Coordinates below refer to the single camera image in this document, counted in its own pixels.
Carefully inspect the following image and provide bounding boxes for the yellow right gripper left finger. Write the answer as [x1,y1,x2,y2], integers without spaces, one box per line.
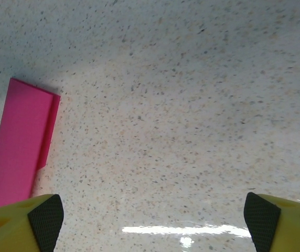
[0,194,65,252]

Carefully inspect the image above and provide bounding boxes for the pink paper sheet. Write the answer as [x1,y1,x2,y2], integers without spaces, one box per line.
[0,77,61,211]

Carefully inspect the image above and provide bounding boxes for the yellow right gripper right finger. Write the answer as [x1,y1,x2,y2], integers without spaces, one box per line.
[244,192,300,252]

